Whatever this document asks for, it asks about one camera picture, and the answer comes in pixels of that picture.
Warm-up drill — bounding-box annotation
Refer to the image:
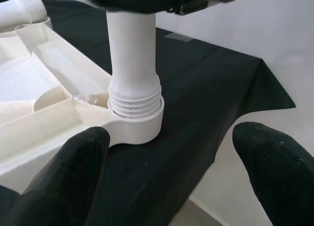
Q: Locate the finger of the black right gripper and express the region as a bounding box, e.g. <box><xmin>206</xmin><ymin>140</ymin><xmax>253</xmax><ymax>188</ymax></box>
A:
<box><xmin>83</xmin><ymin>0</ymin><xmax>197</xmax><ymax>15</ymax></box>

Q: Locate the black table cloth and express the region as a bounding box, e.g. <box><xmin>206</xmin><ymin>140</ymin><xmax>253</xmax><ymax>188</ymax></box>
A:
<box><xmin>0</xmin><ymin>0</ymin><xmax>297</xmax><ymax>226</ymax></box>

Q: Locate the white plastic table leg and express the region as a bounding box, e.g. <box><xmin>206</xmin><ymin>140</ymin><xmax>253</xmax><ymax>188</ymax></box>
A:
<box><xmin>105</xmin><ymin>10</ymin><xmax>162</xmax><ymax>120</ymax></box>
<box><xmin>0</xmin><ymin>0</ymin><xmax>47</xmax><ymax>28</ymax></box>

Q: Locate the white plastic children table top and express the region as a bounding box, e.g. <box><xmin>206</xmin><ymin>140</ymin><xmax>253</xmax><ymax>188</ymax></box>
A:
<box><xmin>0</xmin><ymin>16</ymin><xmax>164</xmax><ymax>195</ymax></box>

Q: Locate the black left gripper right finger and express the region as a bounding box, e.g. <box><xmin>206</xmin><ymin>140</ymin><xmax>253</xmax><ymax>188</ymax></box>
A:
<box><xmin>232</xmin><ymin>122</ymin><xmax>314</xmax><ymax>226</ymax></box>

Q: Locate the clear tape strip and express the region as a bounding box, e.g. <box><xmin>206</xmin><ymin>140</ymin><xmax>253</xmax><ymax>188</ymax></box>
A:
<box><xmin>166</xmin><ymin>31</ymin><xmax>195</xmax><ymax>43</ymax></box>

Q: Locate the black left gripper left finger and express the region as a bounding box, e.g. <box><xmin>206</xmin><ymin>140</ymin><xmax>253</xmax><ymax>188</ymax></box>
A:
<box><xmin>0</xmin><ymin>126</ymin><xmax>111</xmax><ymax>226</ymax></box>

